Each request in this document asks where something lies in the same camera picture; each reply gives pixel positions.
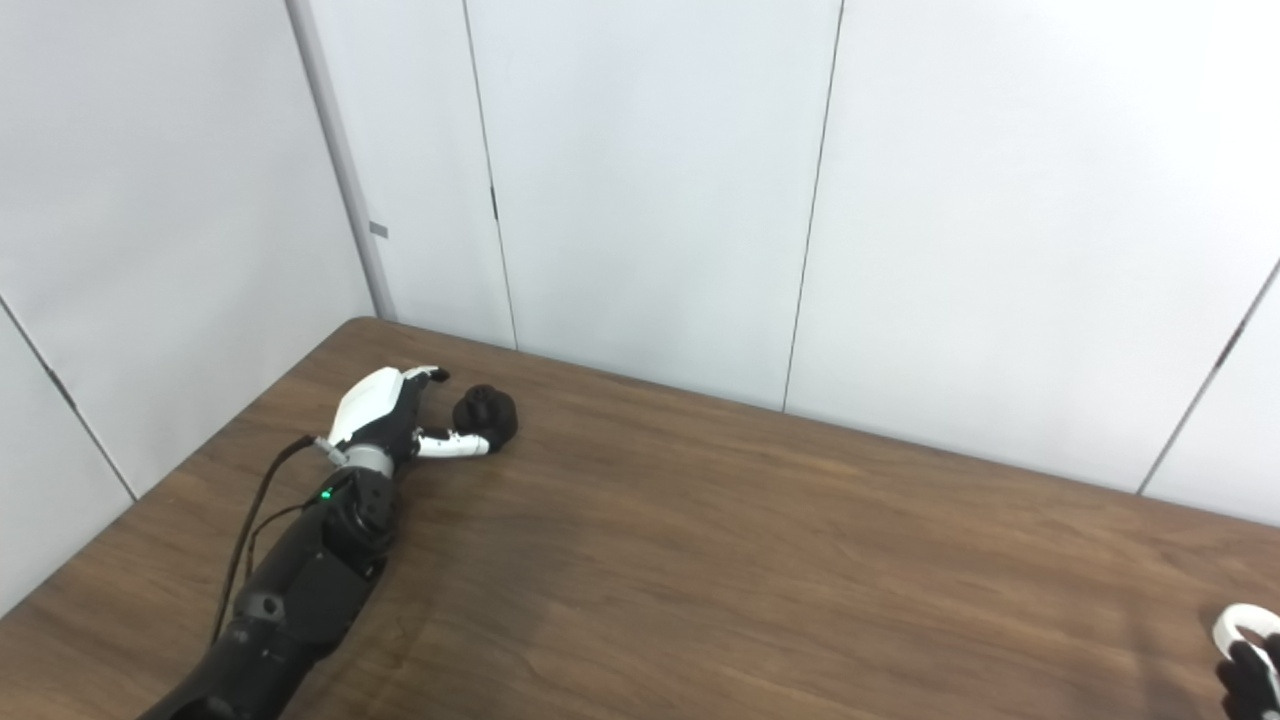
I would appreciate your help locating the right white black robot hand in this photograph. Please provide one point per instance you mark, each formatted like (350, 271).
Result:
(1255, 685)

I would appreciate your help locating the round black part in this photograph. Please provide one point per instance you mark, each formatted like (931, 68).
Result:
(488, 412)

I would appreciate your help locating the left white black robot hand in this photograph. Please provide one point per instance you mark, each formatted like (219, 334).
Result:
(372, 405)

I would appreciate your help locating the grey wall corner strip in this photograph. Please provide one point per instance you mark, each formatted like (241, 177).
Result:
(345, 170)

